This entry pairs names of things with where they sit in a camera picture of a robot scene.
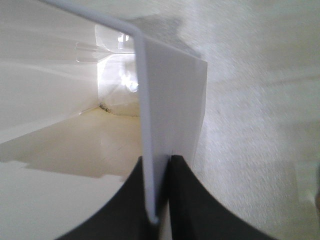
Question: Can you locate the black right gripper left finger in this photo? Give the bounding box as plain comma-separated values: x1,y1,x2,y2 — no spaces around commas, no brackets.
59,156,159,240

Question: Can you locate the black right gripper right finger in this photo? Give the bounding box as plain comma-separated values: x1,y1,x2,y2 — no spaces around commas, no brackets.
169,155,271,240

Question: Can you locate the white plastic trash bin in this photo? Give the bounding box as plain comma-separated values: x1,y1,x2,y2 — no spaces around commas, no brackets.
0,0,207,240

